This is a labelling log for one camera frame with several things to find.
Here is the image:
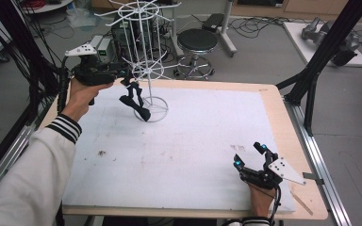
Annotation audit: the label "aluminium rail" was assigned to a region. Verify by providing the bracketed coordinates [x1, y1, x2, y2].
[283, 95, 354, 226]
[0, 123, 37, 205]

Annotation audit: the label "black metal frame with cables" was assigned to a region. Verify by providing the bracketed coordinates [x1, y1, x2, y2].
[0, 0, 72, 186]

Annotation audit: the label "white metal stand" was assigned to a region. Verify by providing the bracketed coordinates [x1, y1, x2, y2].
[217, 0, 239, 58]

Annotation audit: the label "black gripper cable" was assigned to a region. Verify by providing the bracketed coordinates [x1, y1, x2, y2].
[269, 186, 282, 226]
[57, 56, 73, 115]

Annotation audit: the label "black round stool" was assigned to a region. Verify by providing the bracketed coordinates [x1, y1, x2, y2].
[173, 28, 219, 81]

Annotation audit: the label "grey metal bracket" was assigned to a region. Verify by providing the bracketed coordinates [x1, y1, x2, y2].
[302, 171, 325, 186]

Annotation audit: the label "round white table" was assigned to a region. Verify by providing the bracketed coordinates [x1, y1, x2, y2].
[21, 0, 75, 15]

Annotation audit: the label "person's left hand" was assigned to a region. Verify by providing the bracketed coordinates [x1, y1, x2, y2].
[60, 76, 115, 122]

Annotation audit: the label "white floor platform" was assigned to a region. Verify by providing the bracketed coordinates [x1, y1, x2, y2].
[282, 21, 362, 68]

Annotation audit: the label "black box on stand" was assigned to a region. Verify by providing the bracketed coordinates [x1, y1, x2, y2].
[202, 12, 225, 33]

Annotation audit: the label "white wire display rack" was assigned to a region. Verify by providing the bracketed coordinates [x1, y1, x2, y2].
[93, 0, 183, 123]

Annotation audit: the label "person's right hand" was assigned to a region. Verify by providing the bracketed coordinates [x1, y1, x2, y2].
[248, 184, 278, 218]

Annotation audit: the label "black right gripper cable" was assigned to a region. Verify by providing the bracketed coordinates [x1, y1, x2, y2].
[269, 186, 282, 226]

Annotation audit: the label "grey power supply unit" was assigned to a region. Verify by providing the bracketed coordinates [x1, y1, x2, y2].
[89, 34, 104, 48]
[96, 37, 114, 64]

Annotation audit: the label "black bow tie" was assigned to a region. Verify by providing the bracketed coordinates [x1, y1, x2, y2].
[119, 80, 153, 123]

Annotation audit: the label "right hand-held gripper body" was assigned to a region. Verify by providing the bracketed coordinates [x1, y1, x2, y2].
[239, 151, 307, 191]

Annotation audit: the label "black computer tower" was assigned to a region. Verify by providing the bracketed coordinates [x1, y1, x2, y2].
[110, 13, 156, 64]

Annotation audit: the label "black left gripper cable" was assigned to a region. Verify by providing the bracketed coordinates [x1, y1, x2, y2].
[57, 56, 73, 115]

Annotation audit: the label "thin wooden stick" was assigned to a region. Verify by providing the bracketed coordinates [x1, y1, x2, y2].
[289, 190, 315, 217]

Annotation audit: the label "black metal frame post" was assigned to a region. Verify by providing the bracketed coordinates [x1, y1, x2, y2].
[275, 0, 362, 137]

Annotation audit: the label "grey robot part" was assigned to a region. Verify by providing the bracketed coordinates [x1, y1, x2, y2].
[301, 16, 361, 53]

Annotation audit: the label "clear plastic bag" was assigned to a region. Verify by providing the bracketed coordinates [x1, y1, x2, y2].
[66, 7, 98, 28]

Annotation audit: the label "white foam mat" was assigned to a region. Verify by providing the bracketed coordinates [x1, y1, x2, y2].
[61, 84, 297, 215]

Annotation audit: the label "black floor cables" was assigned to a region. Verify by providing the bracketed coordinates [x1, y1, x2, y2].
[227, 14, 298, 40]

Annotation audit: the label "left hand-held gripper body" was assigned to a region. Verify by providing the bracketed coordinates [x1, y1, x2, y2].
[64, 43, 123, 88]

